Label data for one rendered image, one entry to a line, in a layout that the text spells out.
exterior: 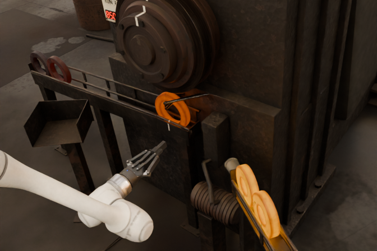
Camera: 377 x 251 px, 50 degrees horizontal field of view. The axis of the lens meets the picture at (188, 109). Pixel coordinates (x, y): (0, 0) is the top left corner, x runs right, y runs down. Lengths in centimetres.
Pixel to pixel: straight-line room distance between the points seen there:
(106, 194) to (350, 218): 141
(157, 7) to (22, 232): 160
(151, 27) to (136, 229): 70
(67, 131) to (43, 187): 86
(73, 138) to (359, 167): 170
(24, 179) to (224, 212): 82
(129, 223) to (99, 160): 147
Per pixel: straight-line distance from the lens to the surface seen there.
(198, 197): 176
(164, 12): 149
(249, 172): 146
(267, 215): 135
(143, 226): 137
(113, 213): 134
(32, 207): 269
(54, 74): 254
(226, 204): 170
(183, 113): 176
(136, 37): 155
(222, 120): 167
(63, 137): 209
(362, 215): 244
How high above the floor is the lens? 182
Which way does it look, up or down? 36 degrees down
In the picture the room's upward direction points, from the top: 6 degrees counter-clockwise
